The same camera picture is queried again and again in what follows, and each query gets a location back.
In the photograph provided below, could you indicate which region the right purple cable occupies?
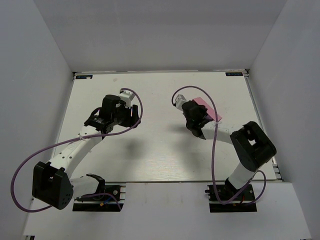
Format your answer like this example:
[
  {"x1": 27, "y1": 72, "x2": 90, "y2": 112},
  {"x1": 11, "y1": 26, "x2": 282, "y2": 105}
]
[{"x1": 171, "y1": 86, "x2": 267, "y2": 206}]

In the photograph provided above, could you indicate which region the blue table label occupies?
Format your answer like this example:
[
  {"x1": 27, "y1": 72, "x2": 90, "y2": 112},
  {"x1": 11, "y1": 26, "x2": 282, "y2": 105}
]
[
  {"x1": 75, "y1": 75, "x2": 93, "y2": 80},
  {"x1": 225, "y1": 72, "x2": 243, "y2": 77}
]

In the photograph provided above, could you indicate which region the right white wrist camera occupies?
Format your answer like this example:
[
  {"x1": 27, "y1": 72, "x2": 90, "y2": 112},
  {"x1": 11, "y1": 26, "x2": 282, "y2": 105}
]
[{"x1": 173, "y1": 94, "x2": 187, "y2": 111}]

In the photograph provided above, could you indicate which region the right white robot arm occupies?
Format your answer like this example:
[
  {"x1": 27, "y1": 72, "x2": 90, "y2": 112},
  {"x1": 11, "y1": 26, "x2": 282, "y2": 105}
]
[{"x1": 175, "y1": 97, "x2": 277, "y2": 195}]

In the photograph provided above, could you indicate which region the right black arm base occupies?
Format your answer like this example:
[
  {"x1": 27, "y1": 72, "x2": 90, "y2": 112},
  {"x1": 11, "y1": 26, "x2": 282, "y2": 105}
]
[{"x1": 203, "y1": 183, "x2": 258, "y2": 214}]

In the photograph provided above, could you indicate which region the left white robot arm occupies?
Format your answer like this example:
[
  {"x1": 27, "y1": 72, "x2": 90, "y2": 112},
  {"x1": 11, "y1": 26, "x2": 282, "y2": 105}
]
[{"x1": 32, "y1": 89, "x2": 140, "y2": 210}]

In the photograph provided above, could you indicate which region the right blue table label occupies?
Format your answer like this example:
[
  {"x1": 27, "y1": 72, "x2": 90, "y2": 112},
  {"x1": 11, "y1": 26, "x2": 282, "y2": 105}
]
[{"x1": 225, "y1": 72, "x2": 243, "y2": 77}]

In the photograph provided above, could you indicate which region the pink plastic box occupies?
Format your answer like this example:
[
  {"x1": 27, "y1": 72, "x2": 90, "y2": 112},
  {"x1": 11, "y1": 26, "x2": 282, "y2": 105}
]
[{"x1": 193, "y1": 97, "x2": 222, "y2": 123}]

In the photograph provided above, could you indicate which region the purple cable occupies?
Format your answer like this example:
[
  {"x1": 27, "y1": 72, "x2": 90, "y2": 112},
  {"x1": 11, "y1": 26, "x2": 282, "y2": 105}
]
[
  {"x1": 171, "y1": 86, "x2": 267, "y2": 206},
  {"x1": 10, "y1": 87, "x2": 144, "y2": 213}
]

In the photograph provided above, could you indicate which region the left blue table label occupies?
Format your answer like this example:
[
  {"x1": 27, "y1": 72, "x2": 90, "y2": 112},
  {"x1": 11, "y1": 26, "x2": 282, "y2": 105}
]
[{"x1": 75, "y1": 75, "x2": 93, "y2": 80}]

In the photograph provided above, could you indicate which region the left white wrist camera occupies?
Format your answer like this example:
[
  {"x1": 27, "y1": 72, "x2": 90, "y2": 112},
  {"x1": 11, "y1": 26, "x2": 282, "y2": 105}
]
[{"x1": 118, "y1": 89, "x2": 135, "y2": 108}]

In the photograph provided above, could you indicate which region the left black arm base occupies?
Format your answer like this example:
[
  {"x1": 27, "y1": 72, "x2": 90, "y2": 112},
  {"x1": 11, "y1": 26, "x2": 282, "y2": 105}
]
[{"x1": 72, "y1": 183, "x2": 126, "y2": 213}]

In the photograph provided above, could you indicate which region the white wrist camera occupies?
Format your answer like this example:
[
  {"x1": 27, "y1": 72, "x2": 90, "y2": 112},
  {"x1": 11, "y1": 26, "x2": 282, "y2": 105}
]
[
  {"x1": 118, "y1": 89, "x2": 135, "y2": 108},
  {"x1": 173, "y1": 94, "x2": 187, "y2": 111}
]

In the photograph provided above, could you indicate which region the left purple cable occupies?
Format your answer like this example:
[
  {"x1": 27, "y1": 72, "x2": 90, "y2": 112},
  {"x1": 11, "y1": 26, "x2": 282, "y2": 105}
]
[{"x1": 10, "y1": 87, "x2": 144, "y2": 213}]

